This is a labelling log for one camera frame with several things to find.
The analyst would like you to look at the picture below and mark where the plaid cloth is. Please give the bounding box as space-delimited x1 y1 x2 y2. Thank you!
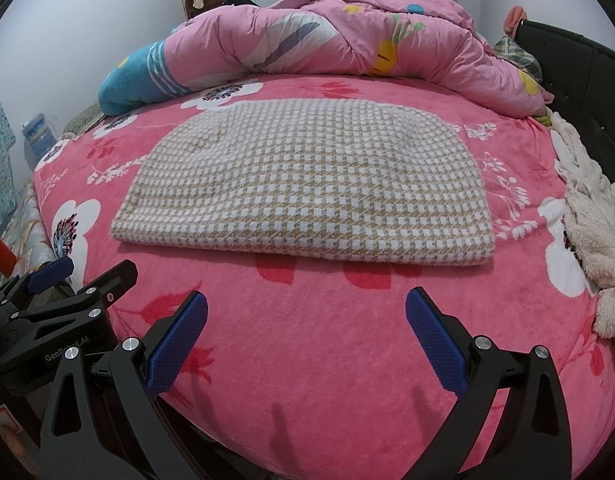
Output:
492 35 543 81

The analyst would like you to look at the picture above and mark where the pink floral blanket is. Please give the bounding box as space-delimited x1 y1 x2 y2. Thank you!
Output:
30 72 615 476

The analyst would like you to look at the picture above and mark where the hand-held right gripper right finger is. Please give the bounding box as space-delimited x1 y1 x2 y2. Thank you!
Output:
402 287 573 480

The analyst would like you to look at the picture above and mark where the beige knit turtleneck sweater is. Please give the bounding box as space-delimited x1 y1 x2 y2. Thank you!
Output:
110 99 497 266

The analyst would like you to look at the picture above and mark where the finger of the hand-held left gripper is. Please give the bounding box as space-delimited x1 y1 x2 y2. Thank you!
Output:
0 256 75 311
8 259 139 332

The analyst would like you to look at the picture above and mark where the pink cloth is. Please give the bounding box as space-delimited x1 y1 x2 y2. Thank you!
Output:
505 6 527 38

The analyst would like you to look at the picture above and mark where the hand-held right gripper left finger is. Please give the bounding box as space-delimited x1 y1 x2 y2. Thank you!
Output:
40 290 268 480

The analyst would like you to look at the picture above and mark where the cream fluffy garment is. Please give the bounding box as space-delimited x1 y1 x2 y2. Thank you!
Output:
547 110 615 361

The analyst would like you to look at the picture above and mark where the black tufted headboard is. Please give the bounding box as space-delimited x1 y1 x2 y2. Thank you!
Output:
517 20 615 171

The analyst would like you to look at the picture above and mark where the white orange box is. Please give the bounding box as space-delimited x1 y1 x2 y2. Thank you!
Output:
0 407 18 461

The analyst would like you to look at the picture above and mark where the pink printed quilt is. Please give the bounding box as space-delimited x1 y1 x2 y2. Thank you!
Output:
98 0 555 118

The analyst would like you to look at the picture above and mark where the patterned bed sheet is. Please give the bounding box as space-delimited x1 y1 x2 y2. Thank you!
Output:
0 105 106 281

